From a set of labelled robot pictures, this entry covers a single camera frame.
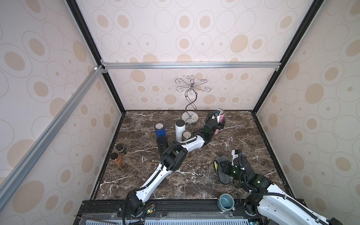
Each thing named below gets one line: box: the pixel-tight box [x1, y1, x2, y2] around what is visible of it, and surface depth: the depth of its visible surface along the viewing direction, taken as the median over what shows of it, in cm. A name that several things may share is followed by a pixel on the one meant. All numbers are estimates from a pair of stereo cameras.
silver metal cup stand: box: [174, 75, 211, 125], surface depth 100 cm
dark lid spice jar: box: [115, 143, 128, 156], surface depth 90 cm
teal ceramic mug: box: [217, 193, 235, 212], surface depth 74 cm
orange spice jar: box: [109, 152, 124, 167], surface depth 87 cm
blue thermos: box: [154, 122, 167, 139], surface depth 85 cm
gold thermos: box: [181, 130, 194, 142], surface depth 81 cm
